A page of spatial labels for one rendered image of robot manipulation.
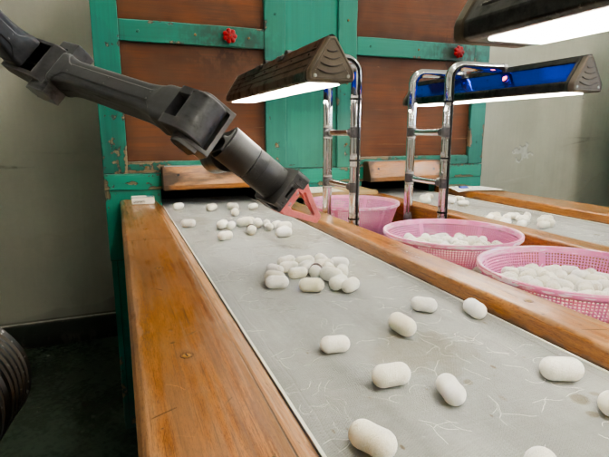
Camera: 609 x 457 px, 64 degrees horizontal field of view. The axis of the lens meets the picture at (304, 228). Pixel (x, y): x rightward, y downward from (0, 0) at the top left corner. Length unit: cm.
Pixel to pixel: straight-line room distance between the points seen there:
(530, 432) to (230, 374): 24
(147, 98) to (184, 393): 50
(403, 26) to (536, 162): 190
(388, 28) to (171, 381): 154
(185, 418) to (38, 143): 207
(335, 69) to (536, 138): 276
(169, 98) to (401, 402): 53
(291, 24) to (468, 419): 140
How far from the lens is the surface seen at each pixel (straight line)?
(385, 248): 85
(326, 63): 81
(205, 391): 40
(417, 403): 44
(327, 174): 121
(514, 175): 338
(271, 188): 75
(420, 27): 187
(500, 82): 128
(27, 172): 239
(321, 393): 44
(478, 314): 62
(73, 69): 95
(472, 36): 47
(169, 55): 155
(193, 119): 71
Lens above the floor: 96
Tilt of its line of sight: 11 degrees down
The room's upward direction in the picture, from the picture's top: straight up
